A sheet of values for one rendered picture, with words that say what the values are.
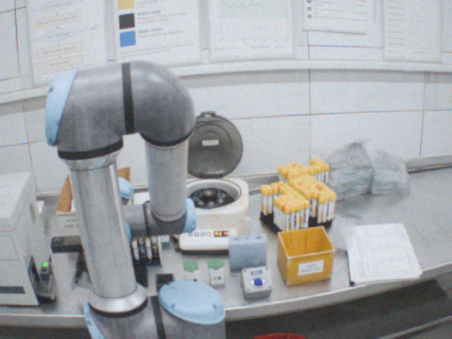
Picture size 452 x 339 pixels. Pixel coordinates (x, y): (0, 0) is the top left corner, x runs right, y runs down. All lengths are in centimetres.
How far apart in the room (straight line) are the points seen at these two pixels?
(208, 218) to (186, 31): 61
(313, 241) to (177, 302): 65
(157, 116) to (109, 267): 26
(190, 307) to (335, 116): 115
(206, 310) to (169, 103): 36
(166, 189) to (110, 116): 25
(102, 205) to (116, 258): 10
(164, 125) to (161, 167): 13
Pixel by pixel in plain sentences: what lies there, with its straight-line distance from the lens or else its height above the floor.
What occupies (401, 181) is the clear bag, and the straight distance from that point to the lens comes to 185.
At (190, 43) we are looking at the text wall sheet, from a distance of 167.
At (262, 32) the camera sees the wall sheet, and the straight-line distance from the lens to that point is 170.
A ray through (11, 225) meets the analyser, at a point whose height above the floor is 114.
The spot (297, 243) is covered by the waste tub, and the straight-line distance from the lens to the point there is 143.
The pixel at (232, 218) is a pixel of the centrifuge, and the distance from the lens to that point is 149.
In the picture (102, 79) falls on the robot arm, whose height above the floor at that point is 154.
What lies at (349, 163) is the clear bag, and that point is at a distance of 176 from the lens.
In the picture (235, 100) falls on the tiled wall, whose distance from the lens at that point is 174.
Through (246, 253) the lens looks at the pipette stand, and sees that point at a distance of 138.
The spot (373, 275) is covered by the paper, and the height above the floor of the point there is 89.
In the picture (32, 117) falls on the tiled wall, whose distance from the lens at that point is 179.
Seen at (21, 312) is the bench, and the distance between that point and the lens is 138.
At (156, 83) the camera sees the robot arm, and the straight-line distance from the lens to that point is 74.
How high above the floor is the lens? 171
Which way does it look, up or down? 24 degrees down
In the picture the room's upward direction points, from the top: 3 degrees counter-clockwise
